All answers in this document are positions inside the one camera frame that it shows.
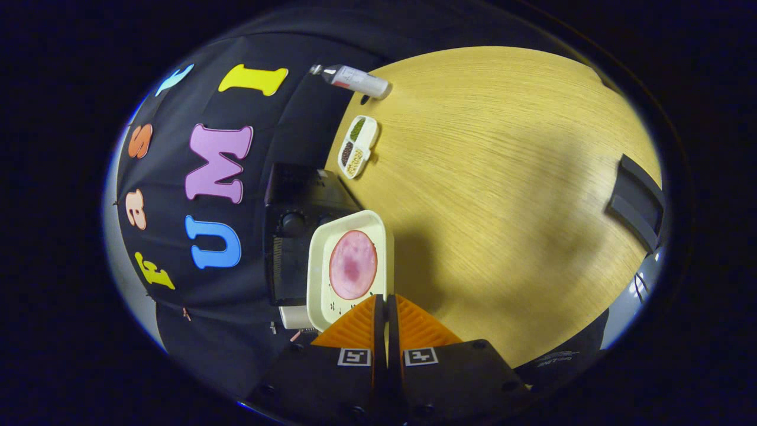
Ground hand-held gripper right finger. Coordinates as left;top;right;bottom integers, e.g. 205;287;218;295
387;294;533;424

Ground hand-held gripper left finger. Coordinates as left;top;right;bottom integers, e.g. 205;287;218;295
245;294;389;424

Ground square white plate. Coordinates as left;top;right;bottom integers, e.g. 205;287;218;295
306;210;395;332

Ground pink ham slice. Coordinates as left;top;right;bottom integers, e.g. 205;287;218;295
329;230;378;300

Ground black toaster oven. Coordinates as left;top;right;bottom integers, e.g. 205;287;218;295
263;163;363;308

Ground white slot toaster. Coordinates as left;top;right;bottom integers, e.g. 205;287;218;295
278;305;315;331

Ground white divided bean tray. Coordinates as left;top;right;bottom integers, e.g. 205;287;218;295
338;115;380;179

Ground black chair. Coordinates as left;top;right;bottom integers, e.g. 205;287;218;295
606;154;666;255

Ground clear plastic bottle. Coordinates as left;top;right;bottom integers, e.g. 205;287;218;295
310;64;392;99

